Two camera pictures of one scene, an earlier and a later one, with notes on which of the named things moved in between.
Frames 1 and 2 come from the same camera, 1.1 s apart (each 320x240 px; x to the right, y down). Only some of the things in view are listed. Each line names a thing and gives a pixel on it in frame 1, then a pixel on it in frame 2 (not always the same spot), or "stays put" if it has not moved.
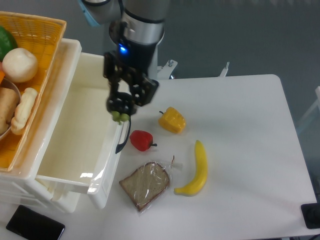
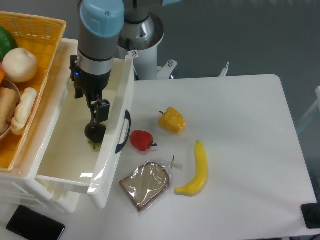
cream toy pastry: [22, 110] stays put
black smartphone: [30, 224] stays put
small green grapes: [118, 117] → [94, 132]
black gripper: [137, 60] → [93, 85]
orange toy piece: [2, 76] stays put
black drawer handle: [119, 146] stays put
